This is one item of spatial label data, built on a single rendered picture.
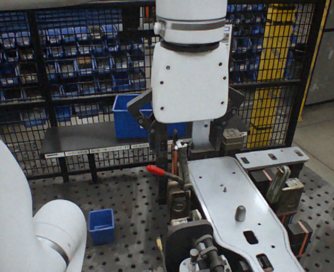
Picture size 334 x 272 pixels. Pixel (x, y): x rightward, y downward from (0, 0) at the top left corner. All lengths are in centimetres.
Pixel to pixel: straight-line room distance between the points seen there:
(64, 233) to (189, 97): 43
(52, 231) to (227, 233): 50
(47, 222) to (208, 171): 64
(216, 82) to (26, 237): 44
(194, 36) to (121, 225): 110
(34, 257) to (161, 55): 44
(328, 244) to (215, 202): 58
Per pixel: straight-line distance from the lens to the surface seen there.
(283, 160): 127
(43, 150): 129
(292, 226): 102
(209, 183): 109
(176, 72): 37
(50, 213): 72
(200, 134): 122
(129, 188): 152
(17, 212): 62
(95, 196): 151
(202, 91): 39
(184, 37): 35
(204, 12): 35
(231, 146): 127
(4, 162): 60
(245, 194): 107
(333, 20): 377
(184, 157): 90
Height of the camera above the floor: 169
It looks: 31 degrees down
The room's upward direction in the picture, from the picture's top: straight up
